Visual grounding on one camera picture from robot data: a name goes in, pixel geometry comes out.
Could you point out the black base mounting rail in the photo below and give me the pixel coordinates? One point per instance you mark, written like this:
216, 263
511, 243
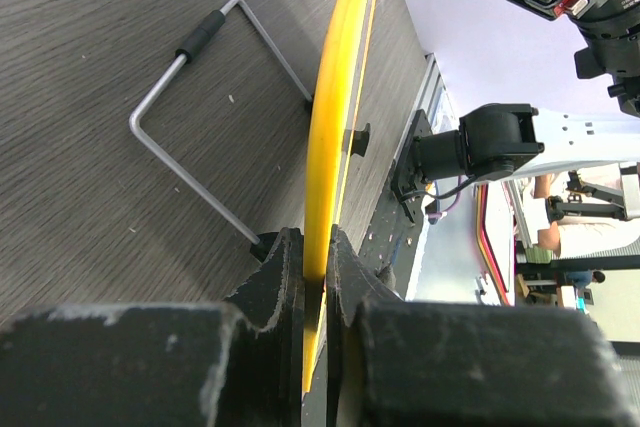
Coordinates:
392, 237

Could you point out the metal wire whiteboard stand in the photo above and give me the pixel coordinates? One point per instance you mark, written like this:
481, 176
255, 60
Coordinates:
228, 122

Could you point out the orange framed whiteboard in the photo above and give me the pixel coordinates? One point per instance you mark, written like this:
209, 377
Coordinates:
334, 105

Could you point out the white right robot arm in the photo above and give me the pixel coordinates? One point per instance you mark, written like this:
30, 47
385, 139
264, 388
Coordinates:
501, 142

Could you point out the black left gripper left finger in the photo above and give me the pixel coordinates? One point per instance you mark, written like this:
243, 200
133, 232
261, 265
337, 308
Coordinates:
237, 362

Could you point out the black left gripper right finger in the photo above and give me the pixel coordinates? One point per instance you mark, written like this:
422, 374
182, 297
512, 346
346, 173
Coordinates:
398, 363

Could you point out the person in background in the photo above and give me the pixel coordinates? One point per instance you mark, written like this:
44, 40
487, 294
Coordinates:
580, 236

